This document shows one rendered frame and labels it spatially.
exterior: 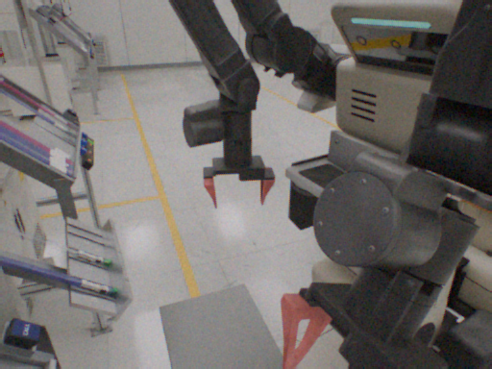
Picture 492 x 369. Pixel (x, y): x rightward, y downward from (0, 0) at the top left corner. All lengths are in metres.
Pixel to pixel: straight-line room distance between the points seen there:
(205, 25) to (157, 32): 7.43
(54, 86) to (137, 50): 3.34
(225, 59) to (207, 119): 0.11
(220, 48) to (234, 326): 0.64
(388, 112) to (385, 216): 0.40
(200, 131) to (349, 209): 0.43
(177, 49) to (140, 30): 0.80
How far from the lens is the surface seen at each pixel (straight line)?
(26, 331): 0.77
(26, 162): 1.41
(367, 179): 0.22
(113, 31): 7.95
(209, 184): 0.68
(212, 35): 0.59
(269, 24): 0.62
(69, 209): 1.43
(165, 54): 8.08
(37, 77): 4.97
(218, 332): 0.92
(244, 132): 0.66
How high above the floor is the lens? 1.31
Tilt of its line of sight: 28 degrees down
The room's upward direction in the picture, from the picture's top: straight up
